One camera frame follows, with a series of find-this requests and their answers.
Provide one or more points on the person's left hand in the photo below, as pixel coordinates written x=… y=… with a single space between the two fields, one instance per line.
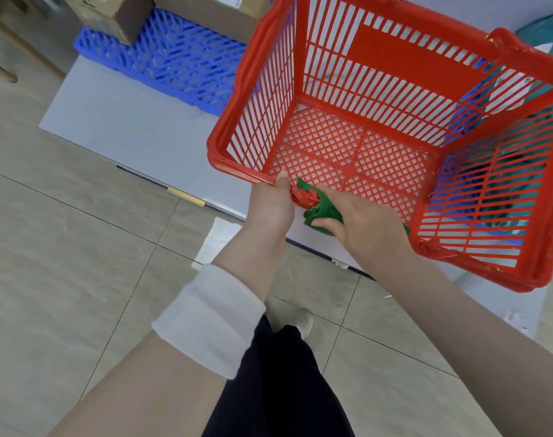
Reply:
x=269 y=207

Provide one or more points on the person's right hand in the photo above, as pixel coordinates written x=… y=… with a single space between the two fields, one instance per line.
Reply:
x=372 y=232

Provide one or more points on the person's left thumb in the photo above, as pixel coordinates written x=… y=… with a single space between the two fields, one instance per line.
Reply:
x=283 y=179

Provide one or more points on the person's right thumb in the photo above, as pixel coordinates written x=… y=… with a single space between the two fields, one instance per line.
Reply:
x=327 y=224

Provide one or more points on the green cloth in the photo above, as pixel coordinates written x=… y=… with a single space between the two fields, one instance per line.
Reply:
x=323 y=212

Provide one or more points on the red plastic shopping basket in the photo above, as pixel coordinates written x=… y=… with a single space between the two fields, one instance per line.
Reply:
x=385 y=54

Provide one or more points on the person's right forearm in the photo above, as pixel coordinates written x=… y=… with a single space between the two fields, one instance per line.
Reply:
x=476 y=354

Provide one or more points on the person's left forearm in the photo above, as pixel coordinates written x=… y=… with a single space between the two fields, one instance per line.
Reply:
x=180 y=359

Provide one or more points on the white paper sheet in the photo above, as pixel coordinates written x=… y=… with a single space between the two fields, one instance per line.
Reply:
x=217 y=241

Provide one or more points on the brass floor strip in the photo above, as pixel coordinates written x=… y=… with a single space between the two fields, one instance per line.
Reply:
x=185 y=196

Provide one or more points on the white shoe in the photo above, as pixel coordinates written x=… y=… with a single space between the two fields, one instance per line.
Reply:
x=302 y=320

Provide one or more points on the white wristband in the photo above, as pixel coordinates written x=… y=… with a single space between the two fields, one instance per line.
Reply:
x=210 y=320

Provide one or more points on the black trousers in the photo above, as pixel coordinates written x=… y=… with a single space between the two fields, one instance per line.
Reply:
x=281 y=391

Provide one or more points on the large brown cardboard box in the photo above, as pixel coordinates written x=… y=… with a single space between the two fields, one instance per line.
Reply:
x=212 y=15

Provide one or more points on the small brown cardboard box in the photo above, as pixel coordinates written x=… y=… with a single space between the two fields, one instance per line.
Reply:
x=114 y=13

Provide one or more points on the wooden furniture frame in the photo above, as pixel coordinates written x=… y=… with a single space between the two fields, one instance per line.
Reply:
x=16 y=45

